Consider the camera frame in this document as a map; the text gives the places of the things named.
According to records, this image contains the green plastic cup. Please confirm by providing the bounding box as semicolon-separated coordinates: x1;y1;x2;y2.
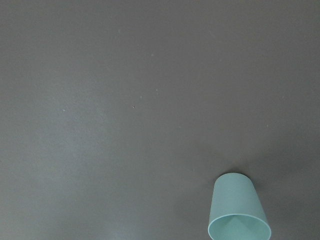
207;172;272;240

